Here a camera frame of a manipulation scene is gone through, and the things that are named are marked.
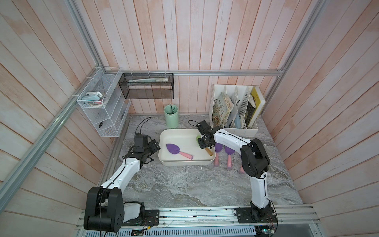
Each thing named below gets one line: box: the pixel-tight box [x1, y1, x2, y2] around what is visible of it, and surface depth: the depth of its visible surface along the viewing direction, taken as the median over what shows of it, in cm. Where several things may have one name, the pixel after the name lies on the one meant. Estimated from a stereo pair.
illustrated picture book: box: [212, 91, 235, 128], surface depth 103 cm
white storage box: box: [157, 128, 217, 166], surface depth 98 cm
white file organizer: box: [209, 83, 259, 138], surface depth 106 cm
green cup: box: [163, 104, 180, 128], surface depth 109 cm
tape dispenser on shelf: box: [80, 91, 107, 108], surface depth 71 cm
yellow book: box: [246, 85, 266, 129], surface depth 98 cm
